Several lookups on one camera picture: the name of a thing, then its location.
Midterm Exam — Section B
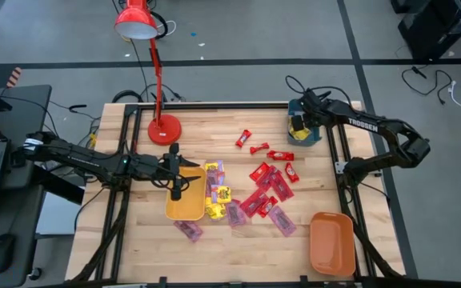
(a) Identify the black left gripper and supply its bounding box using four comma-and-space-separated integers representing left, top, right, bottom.
156, 142, 202, 202

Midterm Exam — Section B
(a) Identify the long red candy pack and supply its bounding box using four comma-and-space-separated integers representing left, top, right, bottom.
271, 170, 295, 202
239, 187, 267, 221
256, 166, 279, 192

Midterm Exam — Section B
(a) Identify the pink candy pack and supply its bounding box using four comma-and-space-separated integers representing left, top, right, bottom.
267, 205, 298, 238
226, 198, 248, 228
205, 159, 226, 205
173, 220, 204, 244

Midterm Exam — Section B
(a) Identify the teal plastic bin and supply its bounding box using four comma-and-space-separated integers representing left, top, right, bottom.
287, 98, 325, 147

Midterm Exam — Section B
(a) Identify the yellow plastic bin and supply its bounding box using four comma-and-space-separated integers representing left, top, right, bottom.
164, 166, 208, 222

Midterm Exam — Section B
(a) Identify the small red KitKat bar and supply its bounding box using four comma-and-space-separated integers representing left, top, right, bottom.
235, 129, 253, 149
268, 150, 295, 162
257, 195, 279, 218
284, 162, 300, 184
248, 161, 271, 182
249, 142, 271, 156

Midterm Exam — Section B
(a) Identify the orange plastic bin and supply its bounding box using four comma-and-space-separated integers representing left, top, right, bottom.
308, 211, 357, 278

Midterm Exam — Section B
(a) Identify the black computer tower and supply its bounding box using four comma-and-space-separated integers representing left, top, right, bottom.
397, 0, 461, 62

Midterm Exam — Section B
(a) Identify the red desk lamp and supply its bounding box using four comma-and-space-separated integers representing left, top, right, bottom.
114, 0, 183, 146

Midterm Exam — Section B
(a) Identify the black power adapter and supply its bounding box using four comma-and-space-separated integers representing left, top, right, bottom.
10, 149, 26, 169

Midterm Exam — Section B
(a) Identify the dark grey desk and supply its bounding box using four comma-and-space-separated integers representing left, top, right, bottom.
0, 84, 53, 288

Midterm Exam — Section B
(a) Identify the orange black striped block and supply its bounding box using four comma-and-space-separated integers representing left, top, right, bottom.
6, 66, 23, 88

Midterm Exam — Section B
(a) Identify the black computer mouse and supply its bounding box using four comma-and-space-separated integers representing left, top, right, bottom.
0, 233, 17, 274

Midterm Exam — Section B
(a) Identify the black aluminium rig frame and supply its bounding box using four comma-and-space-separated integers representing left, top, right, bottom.
68, 101, 407, 288

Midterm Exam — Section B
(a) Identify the black cable coil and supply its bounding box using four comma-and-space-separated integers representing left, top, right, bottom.
111, 89, 144, 104

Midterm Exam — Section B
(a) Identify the black floor cable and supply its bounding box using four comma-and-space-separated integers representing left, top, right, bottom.
400, 65, 455, 106

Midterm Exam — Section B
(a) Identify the black cable loop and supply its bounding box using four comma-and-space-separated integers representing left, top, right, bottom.
150, 10, 169, 40

